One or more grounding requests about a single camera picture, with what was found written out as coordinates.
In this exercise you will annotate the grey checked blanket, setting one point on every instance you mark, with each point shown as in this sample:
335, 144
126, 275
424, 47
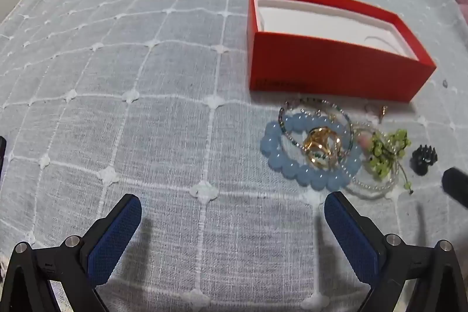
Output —
146, 114

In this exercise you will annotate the small gold earring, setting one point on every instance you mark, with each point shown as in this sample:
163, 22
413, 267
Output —
382, 111

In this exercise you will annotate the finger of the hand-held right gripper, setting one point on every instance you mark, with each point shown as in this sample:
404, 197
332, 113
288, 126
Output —
457, 186

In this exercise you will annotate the black hair claw clip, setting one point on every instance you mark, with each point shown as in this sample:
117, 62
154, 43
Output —
424, 160

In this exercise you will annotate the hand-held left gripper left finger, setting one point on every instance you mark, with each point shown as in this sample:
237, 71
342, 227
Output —
113, 239

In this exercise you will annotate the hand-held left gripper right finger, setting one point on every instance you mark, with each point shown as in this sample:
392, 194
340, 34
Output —
351, 239

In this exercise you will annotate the red cardboard box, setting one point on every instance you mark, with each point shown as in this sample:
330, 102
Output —
329, 67

